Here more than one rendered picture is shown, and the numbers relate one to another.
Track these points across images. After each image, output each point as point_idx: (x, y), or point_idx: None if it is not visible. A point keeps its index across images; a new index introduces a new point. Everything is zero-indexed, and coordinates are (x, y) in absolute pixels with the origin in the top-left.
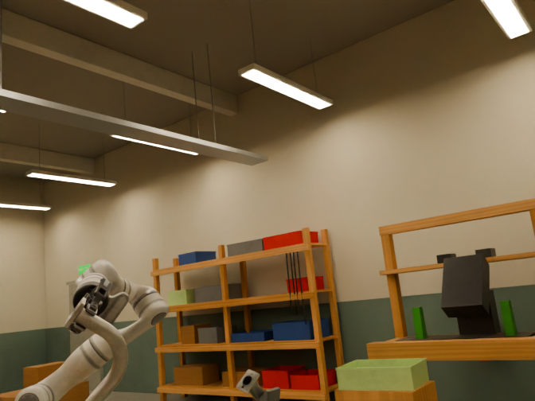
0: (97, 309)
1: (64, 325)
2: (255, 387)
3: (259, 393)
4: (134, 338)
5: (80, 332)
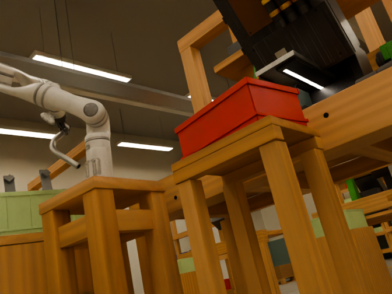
0: (59, 129)
1: (72, 133)
2: None
3: None
4: (15, 96)
5: (65, 132)
